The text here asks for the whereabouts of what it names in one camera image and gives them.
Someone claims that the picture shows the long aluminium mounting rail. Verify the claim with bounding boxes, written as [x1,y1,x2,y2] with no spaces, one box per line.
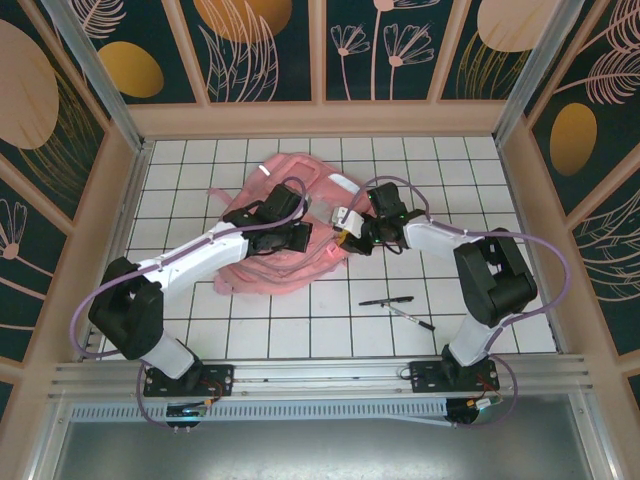
[48,353,599,402]

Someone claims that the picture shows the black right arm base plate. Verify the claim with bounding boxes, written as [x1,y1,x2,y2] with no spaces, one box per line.
[408,359,501,395]

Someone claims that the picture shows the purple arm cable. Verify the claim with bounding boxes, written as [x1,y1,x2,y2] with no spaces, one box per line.
[349,174,572,431]
[71,176,309,433]

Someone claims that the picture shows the plain black pen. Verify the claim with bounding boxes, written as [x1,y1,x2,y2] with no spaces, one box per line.
[357,295,416,307]

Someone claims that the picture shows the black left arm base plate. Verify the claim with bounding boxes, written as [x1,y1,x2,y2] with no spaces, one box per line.
[143,363,237,398]

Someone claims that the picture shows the slotted grey cable tray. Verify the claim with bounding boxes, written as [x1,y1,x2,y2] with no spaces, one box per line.
[69,401,454,427]

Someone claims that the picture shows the aluminium table side rail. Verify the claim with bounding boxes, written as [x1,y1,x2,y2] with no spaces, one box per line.
[493,138,562,354]
[73,142,154,362]

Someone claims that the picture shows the black pen with white print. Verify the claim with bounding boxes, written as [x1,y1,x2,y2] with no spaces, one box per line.
[380,301,437,331]

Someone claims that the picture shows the aluminium corner post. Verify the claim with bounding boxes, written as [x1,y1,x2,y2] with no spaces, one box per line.
[40,0,154,152]
[492,0,596,147]

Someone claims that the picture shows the pink student backpack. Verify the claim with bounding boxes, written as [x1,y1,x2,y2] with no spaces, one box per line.
[206,151,362,297]

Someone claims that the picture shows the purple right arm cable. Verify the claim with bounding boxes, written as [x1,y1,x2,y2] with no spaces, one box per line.
[349,174,572,431]

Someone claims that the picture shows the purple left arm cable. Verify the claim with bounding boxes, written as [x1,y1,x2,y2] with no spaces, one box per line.
[71,176,309,433]

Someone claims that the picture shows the grey metal sheet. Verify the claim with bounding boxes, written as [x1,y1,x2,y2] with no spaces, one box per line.
[52,418,614,480]

